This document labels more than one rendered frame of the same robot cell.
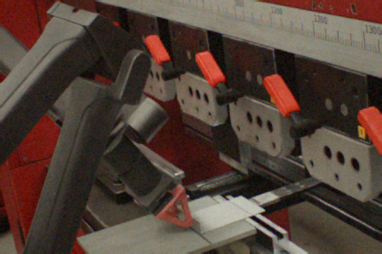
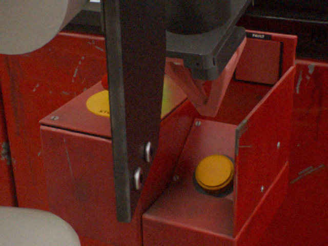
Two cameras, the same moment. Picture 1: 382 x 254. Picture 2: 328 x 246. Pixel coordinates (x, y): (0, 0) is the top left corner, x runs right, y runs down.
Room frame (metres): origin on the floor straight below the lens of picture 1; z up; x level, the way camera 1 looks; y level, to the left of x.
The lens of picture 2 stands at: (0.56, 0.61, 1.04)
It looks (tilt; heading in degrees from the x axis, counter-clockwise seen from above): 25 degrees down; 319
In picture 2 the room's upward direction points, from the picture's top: 2 degrees counter-clockwise
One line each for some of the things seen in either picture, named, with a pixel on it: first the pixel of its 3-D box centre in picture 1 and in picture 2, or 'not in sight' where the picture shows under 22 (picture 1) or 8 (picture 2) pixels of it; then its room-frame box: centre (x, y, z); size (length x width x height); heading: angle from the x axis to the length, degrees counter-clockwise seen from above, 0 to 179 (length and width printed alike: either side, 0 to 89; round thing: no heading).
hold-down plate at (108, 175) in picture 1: (105, 176); not in sight; (1.78, 0.24, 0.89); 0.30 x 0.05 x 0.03; 24
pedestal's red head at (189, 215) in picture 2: not in sight; (170, 134); (0.99, 0.22, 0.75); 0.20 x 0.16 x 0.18; 21
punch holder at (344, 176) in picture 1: (357, 119); not in sight; (0.91, -0.21, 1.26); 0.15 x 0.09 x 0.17; 24
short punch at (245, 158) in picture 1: (230, 141); not in sight; (1.26, -0.06, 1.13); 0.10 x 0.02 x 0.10; 24
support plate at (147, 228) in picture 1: (164, 236); not in sight; (1.20, 0.08, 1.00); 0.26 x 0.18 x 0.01; 114
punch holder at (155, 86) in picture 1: (164, 49); not in sight; (1.46, 0.03, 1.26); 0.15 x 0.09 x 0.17; 24
